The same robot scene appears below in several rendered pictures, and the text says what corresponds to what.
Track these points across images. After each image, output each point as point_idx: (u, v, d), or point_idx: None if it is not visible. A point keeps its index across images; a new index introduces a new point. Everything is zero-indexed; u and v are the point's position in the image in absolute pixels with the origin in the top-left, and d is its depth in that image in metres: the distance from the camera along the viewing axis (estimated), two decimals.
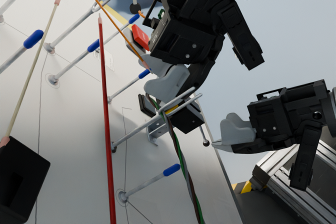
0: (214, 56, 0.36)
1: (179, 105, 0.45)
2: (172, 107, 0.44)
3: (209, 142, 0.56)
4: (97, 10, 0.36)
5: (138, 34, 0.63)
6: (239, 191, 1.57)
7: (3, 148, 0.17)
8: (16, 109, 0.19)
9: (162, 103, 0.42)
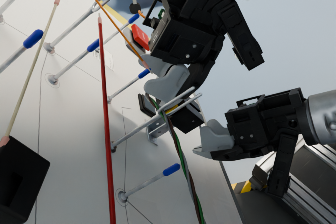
0: (215, 56, 0.36)
1: (179, 105, 0.45)
2: (172, 107, 0.44)
3: None
4: (97, 10, 0.36)
5: (138, 34, 0.63)
6: (239, 191, 1.57)
7: (3, 148, 0.17)
8: (16, 109, 0.19)
9: (162, 103, 0.42)
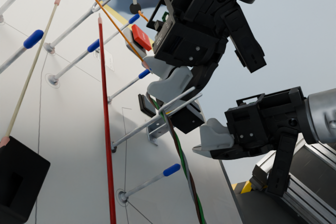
0: (217, 59, 0.36)
1: None
2: None
3: None
4: (97, 10, 0.36)
5: (138, 34, 0.63)
6: (239, 191, 1.57)
7: (3, 148, 0.17)
8: (16, 109, 0.19)
9: (164, 105, 0.43)
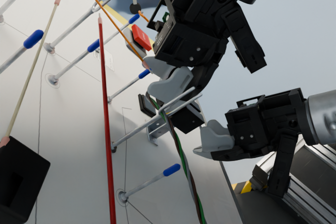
0: (218, 59, 0.36)
1: None
2: None
3: None
4: (97, 10, 0.36)
5: (138, 34, 0.63)
6: (239, 191, 1.57)
7: (3, 148, 0.17)
8: (16, 109, 0.19)
9: None
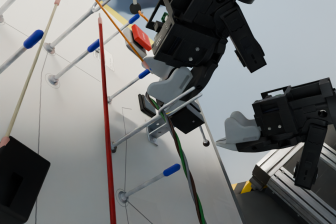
0: (217, 59, 0.36)
1: None
2: None
3: (209, 142, 0.56)
4: (97, 10, 0.36)
5: (138, 34, 0.63)
6: (239, 191, 1.57)
7: (3, 148, 0.17)
8: (16, 109, 0.19)
9: None
